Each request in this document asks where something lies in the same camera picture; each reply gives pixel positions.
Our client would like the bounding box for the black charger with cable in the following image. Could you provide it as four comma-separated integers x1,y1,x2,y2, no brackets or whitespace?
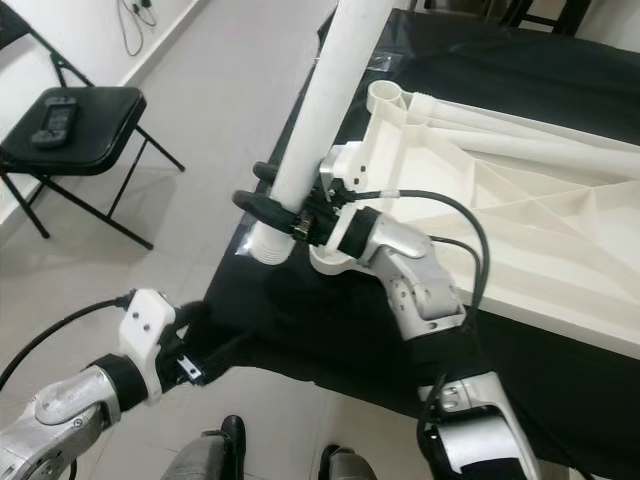
118,0,153,57

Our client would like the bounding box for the robot right leg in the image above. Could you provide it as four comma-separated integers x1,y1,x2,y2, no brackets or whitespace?
318,444,383,480

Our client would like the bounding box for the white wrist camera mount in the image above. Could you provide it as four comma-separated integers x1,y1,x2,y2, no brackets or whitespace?
117,289,177,402
318,140,369,243

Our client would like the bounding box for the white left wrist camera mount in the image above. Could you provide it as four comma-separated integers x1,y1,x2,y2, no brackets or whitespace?
117,289,177,402

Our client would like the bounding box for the black folding chair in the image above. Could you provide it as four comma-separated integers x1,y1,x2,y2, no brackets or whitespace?
0,0,187,251

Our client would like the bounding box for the black handheld remote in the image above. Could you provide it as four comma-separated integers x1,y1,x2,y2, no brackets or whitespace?
31,96,80,152

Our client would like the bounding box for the white plastic children table top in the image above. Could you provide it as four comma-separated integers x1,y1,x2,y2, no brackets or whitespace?
308,80,640,361

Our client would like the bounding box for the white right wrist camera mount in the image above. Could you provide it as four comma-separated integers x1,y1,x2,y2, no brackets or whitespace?
318,140,369,243

